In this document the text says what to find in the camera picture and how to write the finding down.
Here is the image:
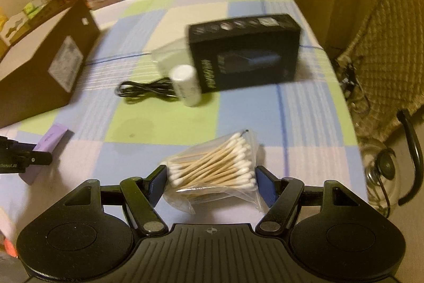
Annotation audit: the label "purple cream tube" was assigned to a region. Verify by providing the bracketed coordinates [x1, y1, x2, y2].
[19, 124, 68, 185]

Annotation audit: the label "cotton swab bag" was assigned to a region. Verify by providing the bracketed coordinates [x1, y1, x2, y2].
[162, 129, 265, 214]

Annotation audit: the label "brown cardboard shoe box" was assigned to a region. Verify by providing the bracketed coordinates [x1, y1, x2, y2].
[1, 0, 100, 127]

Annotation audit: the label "small white bottle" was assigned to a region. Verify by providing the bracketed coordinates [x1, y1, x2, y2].
[168, 65, 201, 107]

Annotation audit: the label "translucent plastic cup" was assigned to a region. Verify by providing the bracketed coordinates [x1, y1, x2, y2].
[151, 42, 193, 77]

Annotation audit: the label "green tissue packs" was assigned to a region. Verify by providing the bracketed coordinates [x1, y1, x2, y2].
[22, 0, 45, 19]

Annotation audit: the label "brown cardboard carton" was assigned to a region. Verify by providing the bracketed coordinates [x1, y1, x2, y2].
[1, 0, 69, 46]

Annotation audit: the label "black shaver box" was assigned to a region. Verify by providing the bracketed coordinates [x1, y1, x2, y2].
[187, 14, 302, 93]

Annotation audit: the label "glass kettle black handle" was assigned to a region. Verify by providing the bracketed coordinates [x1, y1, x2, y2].
[359, 109, 423, 218]

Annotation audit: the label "black coiled cable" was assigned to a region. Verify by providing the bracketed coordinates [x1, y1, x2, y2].
[114, 77, 180, 104]

